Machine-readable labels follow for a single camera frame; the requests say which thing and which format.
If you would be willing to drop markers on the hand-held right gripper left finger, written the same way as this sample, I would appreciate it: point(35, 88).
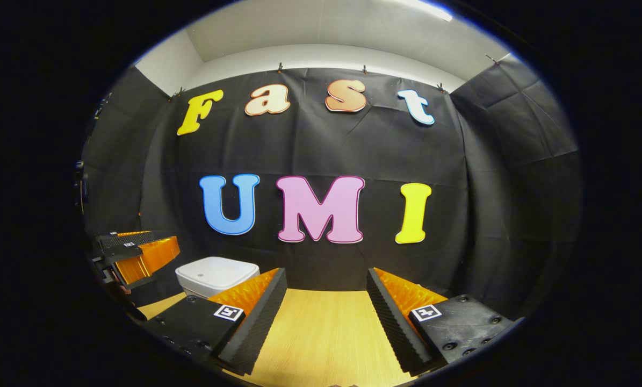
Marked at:
point(261, 317)

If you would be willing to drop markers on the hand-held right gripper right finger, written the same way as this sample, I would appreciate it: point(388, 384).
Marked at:
point(390, 322)

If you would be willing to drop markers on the white desktop garbage bin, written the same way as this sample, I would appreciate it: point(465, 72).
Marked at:
point(213, 274)

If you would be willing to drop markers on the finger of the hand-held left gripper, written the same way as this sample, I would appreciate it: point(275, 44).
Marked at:
point(149, 260)
point(122, 243)

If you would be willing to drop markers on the black backdrop cloth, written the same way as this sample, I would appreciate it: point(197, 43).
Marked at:
point(320, 145)

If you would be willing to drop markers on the wooden desktop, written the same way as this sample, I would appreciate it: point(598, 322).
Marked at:
point(326, 328)

